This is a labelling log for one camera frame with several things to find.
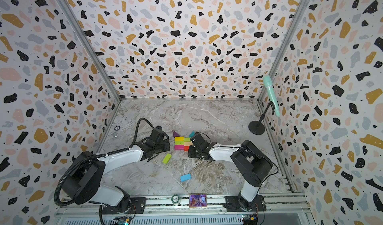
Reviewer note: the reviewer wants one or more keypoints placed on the aluminium corner post right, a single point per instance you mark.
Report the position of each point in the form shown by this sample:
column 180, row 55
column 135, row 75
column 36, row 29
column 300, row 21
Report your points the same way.
column 279, row 19

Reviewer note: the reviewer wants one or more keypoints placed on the aluminium corner post left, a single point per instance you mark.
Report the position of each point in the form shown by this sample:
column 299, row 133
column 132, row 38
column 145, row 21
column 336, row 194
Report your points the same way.
column 65, row 7

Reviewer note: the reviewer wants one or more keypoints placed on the teal triangular block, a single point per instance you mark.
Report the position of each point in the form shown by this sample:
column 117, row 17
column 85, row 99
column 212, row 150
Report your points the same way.
column 191, row 134

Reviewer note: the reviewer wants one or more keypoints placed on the yellow block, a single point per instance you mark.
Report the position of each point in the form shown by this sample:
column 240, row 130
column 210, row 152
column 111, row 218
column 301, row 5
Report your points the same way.
column 179, row 139

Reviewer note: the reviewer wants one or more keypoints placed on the aluminium corner post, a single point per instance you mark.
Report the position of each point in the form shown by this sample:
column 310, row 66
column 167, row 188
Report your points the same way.
column 279, row 19
column 65, row 7

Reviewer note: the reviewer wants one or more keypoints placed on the purple triangular block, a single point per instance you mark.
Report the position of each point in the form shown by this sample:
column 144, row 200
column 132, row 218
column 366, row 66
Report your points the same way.
column 175, row 134

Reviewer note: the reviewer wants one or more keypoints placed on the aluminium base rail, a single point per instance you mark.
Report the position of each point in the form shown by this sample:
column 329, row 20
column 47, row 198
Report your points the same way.
column 280, row 209

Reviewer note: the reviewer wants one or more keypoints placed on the colourful small screen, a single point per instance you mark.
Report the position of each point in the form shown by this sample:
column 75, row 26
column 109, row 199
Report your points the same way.
column 198, row 201

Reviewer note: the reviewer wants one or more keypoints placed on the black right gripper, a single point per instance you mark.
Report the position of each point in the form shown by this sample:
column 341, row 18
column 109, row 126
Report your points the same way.
column 191, row 153

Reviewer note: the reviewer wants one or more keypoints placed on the round green button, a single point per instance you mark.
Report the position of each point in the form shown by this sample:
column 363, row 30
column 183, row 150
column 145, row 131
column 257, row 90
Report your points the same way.
column 175, row 200

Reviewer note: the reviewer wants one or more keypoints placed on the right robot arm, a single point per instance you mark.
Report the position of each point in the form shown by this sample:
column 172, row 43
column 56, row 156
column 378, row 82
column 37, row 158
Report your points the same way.
column 252, row 164

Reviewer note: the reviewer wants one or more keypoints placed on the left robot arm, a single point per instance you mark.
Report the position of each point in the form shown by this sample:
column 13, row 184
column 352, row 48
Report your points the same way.
column 81, row 183

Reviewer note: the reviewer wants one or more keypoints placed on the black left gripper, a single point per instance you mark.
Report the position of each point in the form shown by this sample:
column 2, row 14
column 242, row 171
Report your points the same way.
column 167, row 142

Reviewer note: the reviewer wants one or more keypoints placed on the light blue block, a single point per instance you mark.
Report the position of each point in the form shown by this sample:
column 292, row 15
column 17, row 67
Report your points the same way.
column 185, row 177

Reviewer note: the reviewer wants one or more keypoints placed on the magenta block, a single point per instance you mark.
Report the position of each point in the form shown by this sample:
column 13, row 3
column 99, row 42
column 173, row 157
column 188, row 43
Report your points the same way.
column 179, row 147

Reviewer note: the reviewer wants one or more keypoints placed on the mint green microphone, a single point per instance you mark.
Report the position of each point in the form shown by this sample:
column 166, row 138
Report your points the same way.
column 268, row 85

